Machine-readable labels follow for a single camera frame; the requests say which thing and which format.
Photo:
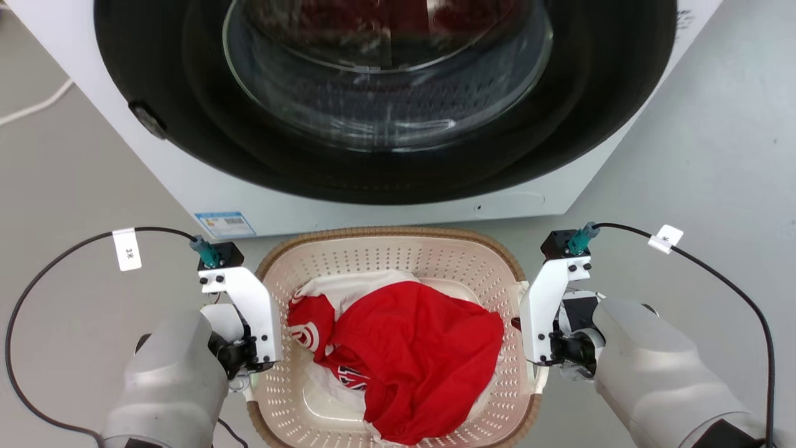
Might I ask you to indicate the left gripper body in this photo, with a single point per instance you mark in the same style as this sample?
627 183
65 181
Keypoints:
231 354

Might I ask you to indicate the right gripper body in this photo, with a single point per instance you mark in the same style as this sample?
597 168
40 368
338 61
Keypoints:
578 348

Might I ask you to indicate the beige perforated laundry basket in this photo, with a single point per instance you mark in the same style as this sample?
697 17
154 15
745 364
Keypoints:
385 255

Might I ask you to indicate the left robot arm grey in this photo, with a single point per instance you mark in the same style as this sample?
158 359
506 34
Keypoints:
168 386

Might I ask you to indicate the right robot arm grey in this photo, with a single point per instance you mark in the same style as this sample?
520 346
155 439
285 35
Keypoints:
659 367

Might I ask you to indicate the red laundry inside drum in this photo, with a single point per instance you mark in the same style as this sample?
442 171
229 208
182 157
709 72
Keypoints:
460 15

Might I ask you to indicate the blue energy label sticker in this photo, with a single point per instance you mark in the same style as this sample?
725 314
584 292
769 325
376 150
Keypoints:
225 224

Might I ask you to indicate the red T-shirt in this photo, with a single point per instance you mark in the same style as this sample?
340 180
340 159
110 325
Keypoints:
423 354

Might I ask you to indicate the white front-load washing machine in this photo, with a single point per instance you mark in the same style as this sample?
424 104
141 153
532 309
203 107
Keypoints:
186 186

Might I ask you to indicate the black washer door latch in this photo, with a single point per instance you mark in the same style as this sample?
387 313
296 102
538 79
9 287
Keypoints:
148 119

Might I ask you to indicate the black round washer door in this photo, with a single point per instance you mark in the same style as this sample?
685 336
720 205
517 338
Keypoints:
155 68

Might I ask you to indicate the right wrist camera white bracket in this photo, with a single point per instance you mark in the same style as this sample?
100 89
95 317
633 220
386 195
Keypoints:
544 305

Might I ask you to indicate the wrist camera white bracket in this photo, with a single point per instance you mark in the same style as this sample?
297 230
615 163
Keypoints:
544 305
249 298

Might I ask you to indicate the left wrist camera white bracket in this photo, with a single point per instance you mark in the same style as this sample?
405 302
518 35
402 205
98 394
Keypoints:
249 298

